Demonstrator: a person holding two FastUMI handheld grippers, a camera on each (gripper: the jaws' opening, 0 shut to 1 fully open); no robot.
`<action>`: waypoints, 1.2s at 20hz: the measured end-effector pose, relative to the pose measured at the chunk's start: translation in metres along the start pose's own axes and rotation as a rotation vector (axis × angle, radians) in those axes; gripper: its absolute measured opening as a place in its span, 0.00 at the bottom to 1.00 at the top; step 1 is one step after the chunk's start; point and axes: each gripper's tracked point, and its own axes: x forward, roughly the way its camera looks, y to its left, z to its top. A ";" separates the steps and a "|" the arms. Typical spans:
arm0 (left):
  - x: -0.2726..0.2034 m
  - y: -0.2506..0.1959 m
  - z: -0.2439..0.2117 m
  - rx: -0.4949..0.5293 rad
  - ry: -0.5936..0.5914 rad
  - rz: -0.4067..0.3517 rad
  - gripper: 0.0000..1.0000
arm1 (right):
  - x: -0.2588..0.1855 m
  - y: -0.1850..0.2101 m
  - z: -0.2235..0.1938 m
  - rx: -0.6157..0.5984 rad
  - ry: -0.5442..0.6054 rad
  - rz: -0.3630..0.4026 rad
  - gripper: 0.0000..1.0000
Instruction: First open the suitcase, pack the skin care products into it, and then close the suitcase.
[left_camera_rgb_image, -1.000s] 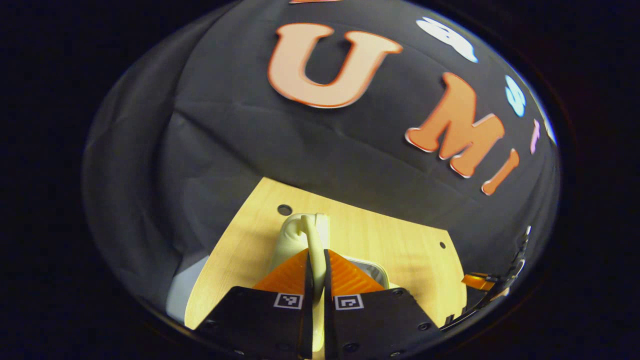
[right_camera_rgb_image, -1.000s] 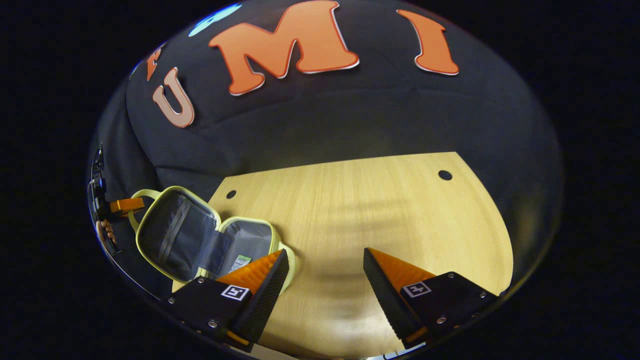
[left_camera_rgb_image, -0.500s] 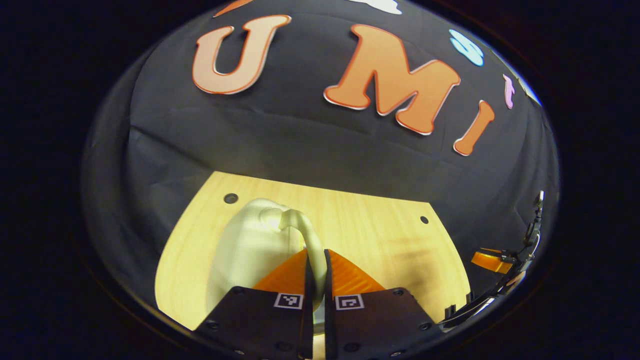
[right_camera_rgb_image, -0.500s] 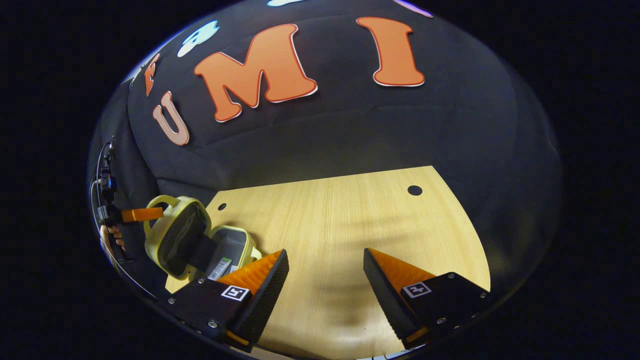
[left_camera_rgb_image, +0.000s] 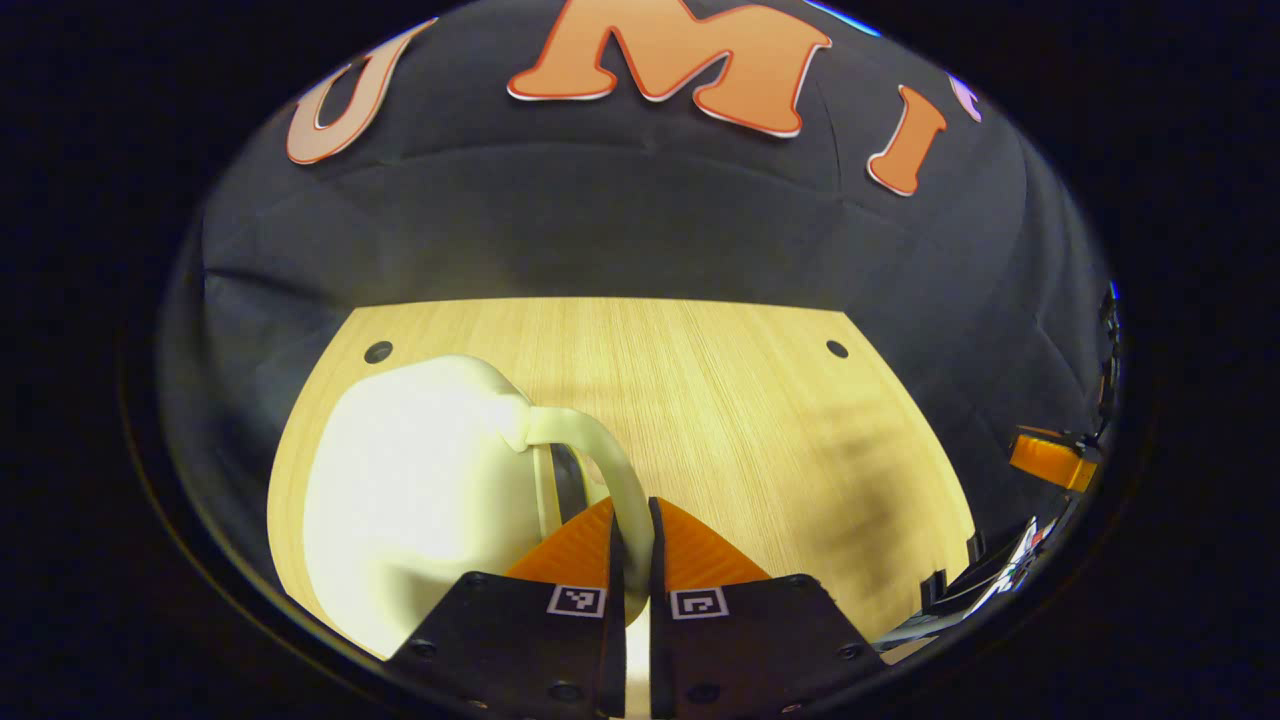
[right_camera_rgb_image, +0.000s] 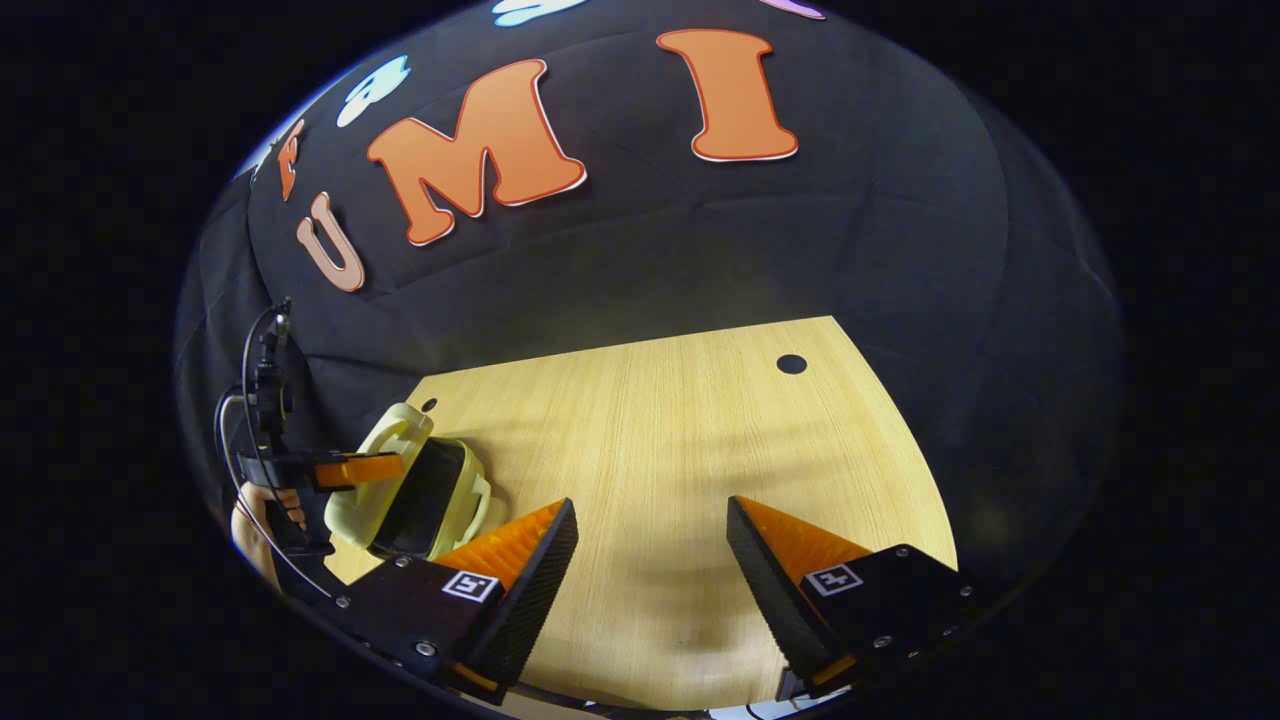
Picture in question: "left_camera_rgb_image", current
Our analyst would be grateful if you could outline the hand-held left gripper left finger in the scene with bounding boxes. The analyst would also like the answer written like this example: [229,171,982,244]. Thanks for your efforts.
[383,495,628,719]

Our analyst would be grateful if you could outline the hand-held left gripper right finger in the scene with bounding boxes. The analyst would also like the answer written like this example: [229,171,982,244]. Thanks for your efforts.
[647,495,889,719]

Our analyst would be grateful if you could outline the pale yellow suitcase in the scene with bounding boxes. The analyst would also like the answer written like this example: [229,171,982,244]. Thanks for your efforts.
[302,353,656,661]

